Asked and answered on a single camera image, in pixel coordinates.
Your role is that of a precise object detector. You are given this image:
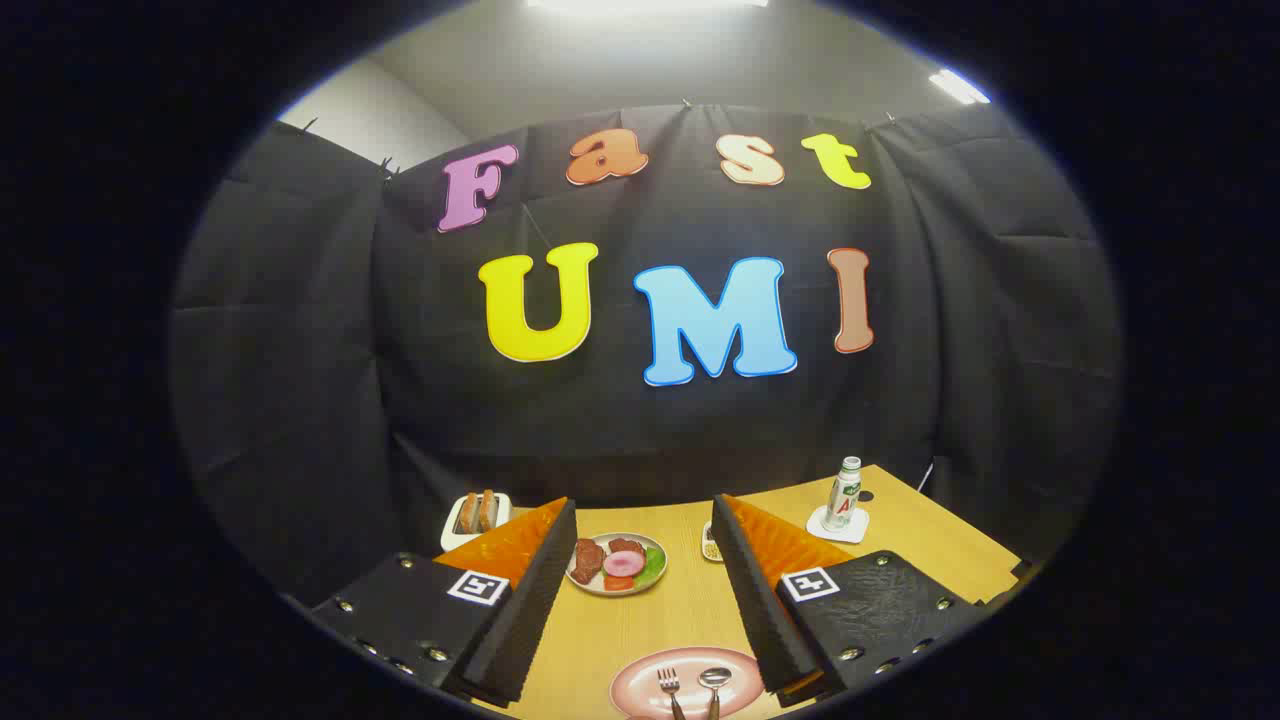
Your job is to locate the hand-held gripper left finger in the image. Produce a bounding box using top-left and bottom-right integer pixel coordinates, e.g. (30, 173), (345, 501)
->
(310, 497), (579, 707)

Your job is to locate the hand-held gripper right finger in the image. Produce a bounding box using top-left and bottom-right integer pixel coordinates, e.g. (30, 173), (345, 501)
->
(711, 493), (991, 707)

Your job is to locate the metal spoon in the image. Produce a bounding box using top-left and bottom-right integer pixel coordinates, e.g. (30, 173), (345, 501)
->
(698, 667), (734, 720)

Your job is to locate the grey food plate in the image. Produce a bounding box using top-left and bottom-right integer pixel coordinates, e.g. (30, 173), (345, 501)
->
(566, 532), (668, 597)

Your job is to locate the white square coaster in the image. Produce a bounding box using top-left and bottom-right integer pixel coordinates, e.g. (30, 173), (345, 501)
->
(806, 505), (870, 545)

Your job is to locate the white toaster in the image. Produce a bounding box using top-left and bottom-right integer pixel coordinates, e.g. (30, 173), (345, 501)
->
(441, 492), (513, 551)

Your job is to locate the pink round plate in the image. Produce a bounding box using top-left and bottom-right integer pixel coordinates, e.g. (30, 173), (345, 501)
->
(609, 647), (767, 720)

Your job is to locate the white drink bottle green cap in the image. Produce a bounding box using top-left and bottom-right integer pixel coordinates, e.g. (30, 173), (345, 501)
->
(823, 456), (863, 532)

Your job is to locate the small ceiling light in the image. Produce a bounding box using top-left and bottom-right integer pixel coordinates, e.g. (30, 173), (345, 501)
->
(928, 68), (991, 106)

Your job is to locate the long ceiling light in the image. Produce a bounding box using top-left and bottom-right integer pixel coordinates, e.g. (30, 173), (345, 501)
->
(527, 0), (771, 13)

